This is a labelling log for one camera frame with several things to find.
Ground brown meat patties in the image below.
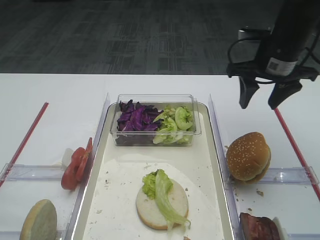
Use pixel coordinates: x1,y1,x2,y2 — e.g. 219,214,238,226
239,212,281,240

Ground white metal tray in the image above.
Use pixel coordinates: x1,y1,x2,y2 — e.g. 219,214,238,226
73,103,234,240

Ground clear rail by sesame bun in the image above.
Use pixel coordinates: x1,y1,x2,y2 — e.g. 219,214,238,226
227,166,320,185

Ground white patty pusher block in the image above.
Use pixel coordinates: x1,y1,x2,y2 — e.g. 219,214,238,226
272,217,289,240

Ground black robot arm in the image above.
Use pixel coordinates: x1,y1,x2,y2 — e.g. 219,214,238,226
226,0,320,110

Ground left long clear divider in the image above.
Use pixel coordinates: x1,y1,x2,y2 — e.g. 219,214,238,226
56,93,110,240

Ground right red plastic strip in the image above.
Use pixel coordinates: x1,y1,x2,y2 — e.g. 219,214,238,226
274,108,320,200

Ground red tomato slices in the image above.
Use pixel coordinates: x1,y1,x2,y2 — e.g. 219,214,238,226
60,137,93,191

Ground sesame burger bun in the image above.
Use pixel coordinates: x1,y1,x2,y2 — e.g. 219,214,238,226
226,132,272,184

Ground long clear divider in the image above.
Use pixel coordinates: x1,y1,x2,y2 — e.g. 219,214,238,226
208,94,244,240
56,93,110,240

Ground purple cabbage pieces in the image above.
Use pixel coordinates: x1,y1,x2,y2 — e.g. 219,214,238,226
117,99,164,132

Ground green lettuce pile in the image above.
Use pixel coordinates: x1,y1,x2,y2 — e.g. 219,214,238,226
152,105,195,145

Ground bun bottom on tray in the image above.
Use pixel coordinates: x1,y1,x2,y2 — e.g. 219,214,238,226
135,179,189,230

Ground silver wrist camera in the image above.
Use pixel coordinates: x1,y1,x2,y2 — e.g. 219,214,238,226
237,26,272,42

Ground red plastic strip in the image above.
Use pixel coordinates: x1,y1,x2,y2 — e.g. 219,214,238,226
0,102,49,187
274,108,320,200

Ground right long clear divider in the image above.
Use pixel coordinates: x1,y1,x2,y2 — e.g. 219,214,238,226
208,94,244,240

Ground white tomato pusher block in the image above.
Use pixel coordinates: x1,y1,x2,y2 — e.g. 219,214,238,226
61,148,74,169

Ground green lettuce leaf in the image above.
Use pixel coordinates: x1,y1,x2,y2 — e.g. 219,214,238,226
142,169,191,231

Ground clear plastic salad container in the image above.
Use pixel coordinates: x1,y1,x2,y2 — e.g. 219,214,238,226
110,94,202,146

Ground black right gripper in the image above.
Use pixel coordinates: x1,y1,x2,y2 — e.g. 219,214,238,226
226,37,319,110

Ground standing bun slice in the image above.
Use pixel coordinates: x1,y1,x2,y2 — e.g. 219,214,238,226
19,199,57,240

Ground clear rail by tomato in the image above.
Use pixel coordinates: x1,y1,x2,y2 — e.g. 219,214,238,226
0,163,64,181

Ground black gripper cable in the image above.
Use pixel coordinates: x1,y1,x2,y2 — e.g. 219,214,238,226
226,32,320,85

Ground left red plastic strip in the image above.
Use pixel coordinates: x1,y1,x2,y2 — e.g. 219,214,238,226
0,102,49,187

